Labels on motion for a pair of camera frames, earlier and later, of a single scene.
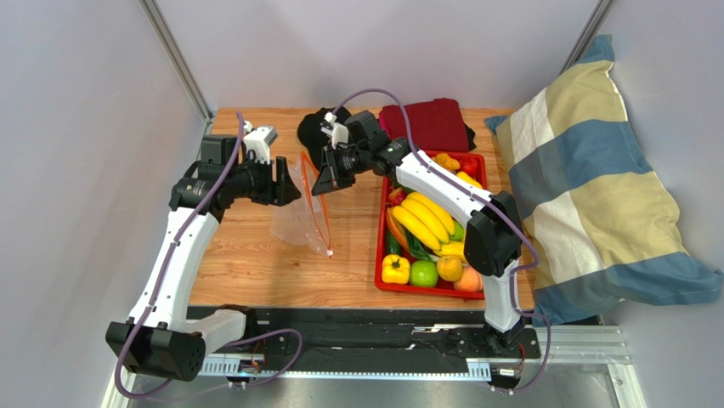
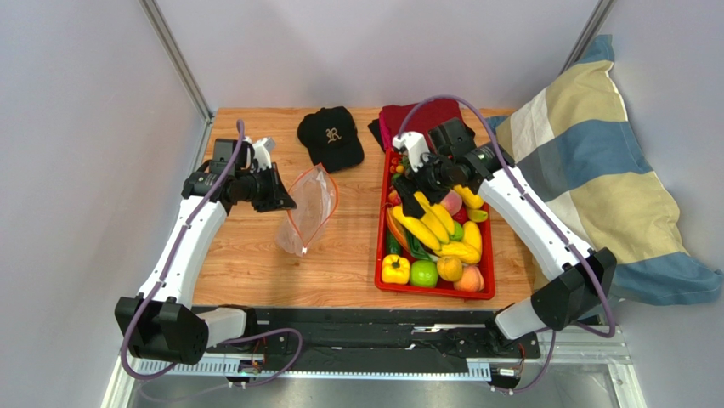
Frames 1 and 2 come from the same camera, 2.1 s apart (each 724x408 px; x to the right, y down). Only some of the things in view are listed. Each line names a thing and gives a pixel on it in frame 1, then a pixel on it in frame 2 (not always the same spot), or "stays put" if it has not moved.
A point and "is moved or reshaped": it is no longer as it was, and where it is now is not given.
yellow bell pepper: (395, 269) stays put
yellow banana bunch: (426, 221) stays put
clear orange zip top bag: (305, 222) is moved or reshaped
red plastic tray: (437, 290) stays put
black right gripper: (336, 167) → (418, 176)
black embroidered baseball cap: (312, 136) stays put
